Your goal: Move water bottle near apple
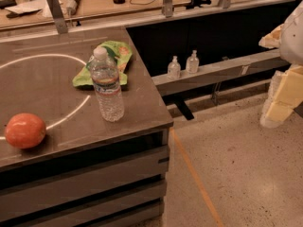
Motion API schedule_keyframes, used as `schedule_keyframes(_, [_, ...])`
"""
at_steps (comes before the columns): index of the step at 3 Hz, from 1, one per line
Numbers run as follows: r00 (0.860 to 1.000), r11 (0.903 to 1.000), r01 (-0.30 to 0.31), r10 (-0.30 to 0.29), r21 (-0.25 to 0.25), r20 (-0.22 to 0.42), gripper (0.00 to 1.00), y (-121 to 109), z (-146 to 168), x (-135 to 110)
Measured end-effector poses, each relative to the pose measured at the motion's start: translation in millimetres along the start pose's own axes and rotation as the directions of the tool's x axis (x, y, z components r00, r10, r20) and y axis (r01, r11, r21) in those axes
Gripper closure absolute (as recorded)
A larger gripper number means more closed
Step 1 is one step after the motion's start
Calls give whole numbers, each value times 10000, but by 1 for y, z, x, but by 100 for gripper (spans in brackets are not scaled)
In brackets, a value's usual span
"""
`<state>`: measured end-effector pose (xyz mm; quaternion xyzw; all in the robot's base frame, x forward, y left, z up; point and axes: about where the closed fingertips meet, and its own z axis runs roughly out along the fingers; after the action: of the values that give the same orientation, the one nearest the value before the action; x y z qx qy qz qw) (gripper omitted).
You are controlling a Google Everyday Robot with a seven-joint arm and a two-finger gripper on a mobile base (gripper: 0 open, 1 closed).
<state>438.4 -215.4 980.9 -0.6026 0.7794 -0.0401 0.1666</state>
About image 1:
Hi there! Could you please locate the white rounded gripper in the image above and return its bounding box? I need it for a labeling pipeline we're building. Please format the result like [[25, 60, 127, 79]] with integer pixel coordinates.
[[258, 1, 303, 128]]

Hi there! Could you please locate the clear plastic water bottle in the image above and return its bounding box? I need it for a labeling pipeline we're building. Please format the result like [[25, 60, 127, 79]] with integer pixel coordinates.
[[87, 46, 124, 122]]

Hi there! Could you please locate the right small sanitizer bottle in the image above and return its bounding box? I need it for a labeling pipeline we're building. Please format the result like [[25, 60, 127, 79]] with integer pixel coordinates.
[[186, 50, 200, 74]]

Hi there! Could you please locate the small sanitizer bottle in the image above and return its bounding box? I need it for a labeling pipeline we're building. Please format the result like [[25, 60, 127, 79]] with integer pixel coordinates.
[[186, 50, 200, 74], [168, 56, 181, 79]]

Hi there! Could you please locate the left small sanitizer bottle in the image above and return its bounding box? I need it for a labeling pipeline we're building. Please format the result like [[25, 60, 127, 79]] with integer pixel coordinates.
[[168, 56, 181, 79]]

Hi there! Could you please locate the red apple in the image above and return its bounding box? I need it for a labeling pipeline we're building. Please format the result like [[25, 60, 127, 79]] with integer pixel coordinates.
[[5, 113, 46, 149]]

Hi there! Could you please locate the green snack bag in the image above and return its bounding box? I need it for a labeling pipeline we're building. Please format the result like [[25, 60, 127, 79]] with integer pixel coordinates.
[[72, 41, 133, 88]]

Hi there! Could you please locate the grey cylindrical tool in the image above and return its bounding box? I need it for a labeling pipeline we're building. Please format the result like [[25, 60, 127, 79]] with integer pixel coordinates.
[[66, 0, 80, 16]]

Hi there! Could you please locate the grey drawer cabinet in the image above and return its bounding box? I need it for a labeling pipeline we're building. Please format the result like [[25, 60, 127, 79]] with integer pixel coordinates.
[[0, 27, 173, 227]]

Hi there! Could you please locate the white paper sheet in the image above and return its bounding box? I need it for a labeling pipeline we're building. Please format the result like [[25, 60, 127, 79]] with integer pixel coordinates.
[[6, 5, 41, 14]]

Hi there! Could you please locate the wooden background workbench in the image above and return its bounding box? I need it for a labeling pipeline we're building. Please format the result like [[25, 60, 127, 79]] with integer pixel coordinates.
[[0, 0, 300, 32]]

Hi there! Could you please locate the middle metal bracket post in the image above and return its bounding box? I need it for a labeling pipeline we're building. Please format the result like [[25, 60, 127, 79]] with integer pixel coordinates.
[[162, 0, 173, 18]]

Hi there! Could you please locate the left metal bracket post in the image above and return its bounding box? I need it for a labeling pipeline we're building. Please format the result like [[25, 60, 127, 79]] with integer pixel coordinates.
[[46, 0, 68, 34]]

